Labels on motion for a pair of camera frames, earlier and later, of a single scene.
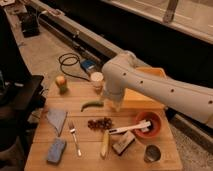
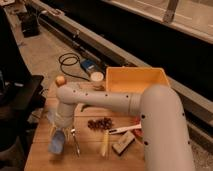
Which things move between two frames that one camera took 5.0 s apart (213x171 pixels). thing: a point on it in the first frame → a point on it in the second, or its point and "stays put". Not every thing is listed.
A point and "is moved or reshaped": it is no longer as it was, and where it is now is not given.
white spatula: [143, 125] stays put
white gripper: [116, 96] → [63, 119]
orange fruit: [61, 82] stays put
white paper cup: [97, 79] stays put
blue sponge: [56, 150] is moved or reshaped
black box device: [30, 26] stays put
